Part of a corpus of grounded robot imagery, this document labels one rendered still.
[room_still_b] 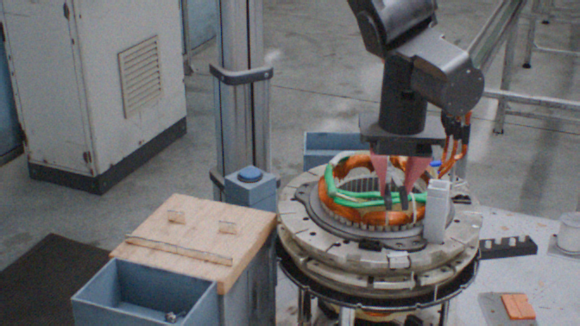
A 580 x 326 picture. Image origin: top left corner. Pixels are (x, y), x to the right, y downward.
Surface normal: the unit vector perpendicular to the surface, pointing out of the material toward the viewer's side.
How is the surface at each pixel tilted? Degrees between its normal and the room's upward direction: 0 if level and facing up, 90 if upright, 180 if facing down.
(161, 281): 90
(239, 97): 90
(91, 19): 90
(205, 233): 0
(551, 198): 0
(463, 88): 92
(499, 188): 0
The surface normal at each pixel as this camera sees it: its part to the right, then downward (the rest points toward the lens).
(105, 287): 0.93, 0.16
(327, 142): -0.03, 0.45
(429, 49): -0.28, -0.69
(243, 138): 0.49, 0.39
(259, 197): 0.72, 0.31
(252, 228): 0.00, -0.89
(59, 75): -0.40, 0.41
